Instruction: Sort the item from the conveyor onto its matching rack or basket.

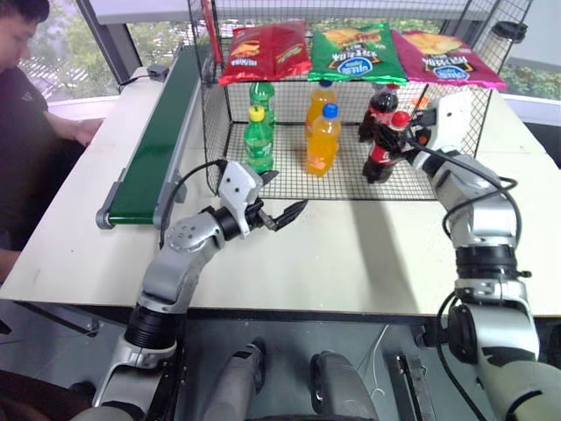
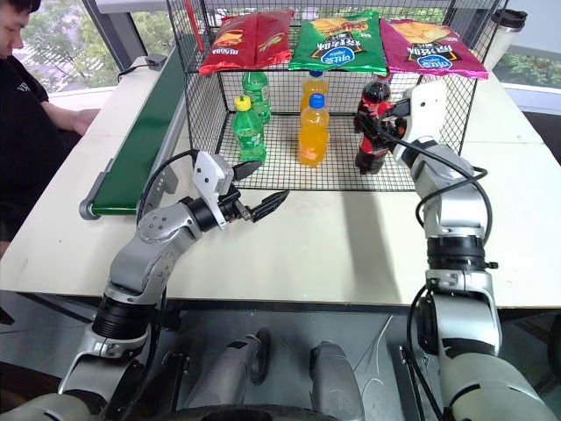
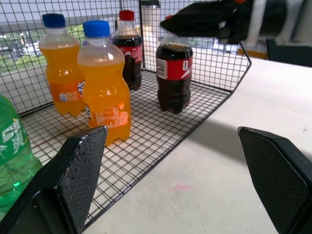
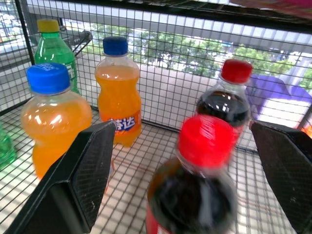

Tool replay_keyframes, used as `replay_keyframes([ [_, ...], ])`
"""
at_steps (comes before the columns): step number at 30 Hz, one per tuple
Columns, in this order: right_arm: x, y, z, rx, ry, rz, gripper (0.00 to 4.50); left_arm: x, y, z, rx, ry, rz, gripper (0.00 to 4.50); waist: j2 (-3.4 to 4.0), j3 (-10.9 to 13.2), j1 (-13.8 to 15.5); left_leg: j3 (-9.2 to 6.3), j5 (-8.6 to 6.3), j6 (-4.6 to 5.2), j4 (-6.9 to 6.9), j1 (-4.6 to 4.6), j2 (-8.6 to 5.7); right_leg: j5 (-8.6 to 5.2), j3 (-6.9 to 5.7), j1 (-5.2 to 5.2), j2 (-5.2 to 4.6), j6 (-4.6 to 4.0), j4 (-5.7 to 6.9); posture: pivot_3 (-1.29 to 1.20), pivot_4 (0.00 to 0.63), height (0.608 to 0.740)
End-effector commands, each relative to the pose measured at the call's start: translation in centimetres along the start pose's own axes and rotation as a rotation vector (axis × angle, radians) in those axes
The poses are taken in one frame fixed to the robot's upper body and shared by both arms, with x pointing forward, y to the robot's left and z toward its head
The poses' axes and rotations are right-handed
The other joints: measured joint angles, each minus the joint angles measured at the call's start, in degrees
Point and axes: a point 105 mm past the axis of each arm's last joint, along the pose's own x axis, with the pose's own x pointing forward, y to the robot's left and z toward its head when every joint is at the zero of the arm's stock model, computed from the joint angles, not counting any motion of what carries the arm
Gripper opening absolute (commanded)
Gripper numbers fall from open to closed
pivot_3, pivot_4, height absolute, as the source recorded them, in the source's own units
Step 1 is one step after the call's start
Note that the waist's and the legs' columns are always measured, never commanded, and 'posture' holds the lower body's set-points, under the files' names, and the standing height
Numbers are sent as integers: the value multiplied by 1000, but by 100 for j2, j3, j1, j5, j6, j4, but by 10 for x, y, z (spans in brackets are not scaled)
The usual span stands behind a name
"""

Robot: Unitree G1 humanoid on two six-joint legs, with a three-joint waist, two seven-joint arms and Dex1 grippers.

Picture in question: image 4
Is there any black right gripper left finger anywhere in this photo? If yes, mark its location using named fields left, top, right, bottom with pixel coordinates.
left=4, top=121, right=117, bottom=234

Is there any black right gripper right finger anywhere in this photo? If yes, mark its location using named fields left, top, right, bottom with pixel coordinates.
left=250, top=120, right=312, bottom=234

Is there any cola bottle with red cap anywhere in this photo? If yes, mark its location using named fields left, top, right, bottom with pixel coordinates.
left=195, top=59, right=253, bottom=147
left=145, top=114, right=238, bottom=234

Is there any orange soda bottle, blue cap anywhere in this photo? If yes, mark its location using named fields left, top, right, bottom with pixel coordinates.
left=21, top=62, right=116, bottom=193
left=95, top=37, right=142, bottom=148

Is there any green soda bottle, yellow cap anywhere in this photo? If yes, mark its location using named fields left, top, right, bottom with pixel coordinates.
left=34, top=19, right=80, bottom=95

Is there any black wire mesh rack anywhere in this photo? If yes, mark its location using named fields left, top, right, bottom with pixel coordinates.
left=0, top=0, right=312, bottom=234

